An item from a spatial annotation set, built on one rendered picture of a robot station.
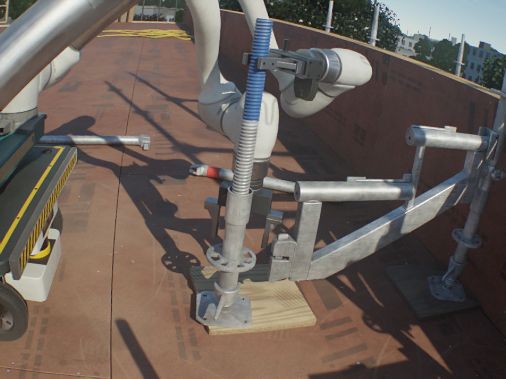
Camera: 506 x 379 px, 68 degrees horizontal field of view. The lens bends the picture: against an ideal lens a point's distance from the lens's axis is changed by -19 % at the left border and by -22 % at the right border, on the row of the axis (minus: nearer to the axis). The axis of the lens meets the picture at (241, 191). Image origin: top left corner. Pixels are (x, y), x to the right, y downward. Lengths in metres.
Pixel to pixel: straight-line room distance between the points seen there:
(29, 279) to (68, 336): 0.18
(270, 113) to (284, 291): 0.55
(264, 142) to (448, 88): 0.96
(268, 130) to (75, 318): 0.70
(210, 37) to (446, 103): 1.09
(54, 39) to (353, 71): 0.75
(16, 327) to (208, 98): 0.77
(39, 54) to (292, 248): 0.79
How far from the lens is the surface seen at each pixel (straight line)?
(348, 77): 1.13
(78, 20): 0.67
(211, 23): 0.97
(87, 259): 1.45
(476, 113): 1.66
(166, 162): 2.21
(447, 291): 1.58
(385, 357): 1.24
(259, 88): 0.97
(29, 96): 1.30
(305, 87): 1.08
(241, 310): 1.24
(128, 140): 2.39
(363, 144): 2.42
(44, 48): 0.67
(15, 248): 0.92
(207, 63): 1.10
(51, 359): 1.11
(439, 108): 1.84
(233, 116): 1.09
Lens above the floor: 0.80
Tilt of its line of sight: 24 degrees down
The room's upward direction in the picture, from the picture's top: 8 degrees clockwise
